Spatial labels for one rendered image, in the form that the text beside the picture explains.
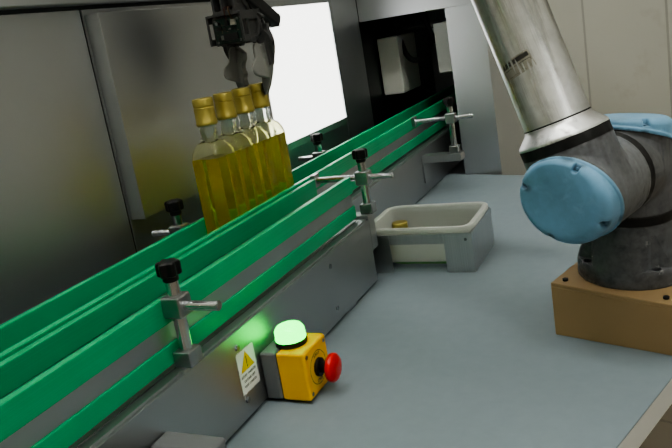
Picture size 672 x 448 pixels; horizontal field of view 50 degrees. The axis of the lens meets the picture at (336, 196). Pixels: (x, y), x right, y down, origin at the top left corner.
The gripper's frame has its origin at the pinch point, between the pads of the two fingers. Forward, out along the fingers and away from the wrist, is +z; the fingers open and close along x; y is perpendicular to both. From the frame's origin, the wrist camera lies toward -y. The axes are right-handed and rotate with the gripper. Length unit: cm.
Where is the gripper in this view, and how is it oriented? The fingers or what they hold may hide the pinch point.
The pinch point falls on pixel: (257, 88)
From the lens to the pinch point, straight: 134.8
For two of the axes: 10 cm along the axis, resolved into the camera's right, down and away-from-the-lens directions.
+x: 9.1, -0.5, -4.1
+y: -3.8, 2.7, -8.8
